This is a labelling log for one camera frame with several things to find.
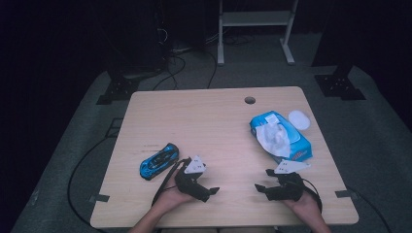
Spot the black stand base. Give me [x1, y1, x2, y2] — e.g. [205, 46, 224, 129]
[312, 61, 367, 101]
[95, 69, 140, 106]

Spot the right hand-held gripper cable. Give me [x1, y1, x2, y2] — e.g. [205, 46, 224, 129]
[299, 178, 324, 215]

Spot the person's left hand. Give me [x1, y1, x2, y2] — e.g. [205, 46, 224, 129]
[152, 176, 197, 216]

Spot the dark equipment cabinet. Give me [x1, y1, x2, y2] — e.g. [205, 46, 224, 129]
[106, 0, 169, 73]

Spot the grey tape piece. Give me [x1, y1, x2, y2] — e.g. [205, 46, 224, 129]
[88, 193, 111, 204]
[334, 189, 359, 199]

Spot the black floor cable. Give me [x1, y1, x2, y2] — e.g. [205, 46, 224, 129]
[206, 50, 219, 90]
[152, 54, 188, 91]
[66, 135, 113, 233]
[348, 185, 393, 233]

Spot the white metal stand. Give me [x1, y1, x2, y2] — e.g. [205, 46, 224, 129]
[217, 0, 296, 67]

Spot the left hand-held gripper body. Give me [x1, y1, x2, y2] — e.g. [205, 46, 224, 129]
[174, 155, 212, 200]

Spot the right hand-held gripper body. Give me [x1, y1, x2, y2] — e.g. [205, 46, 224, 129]
[265, 159, 311, 202]

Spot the blue wet wipe pack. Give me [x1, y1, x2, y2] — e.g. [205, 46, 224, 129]
[249, 109, 314, 165]

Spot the blue toy car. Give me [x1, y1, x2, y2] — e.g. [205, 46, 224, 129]
[139, 142, 180, 182]

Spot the person's right hand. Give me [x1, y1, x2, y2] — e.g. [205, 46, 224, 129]
[281, 190, 321, 224]

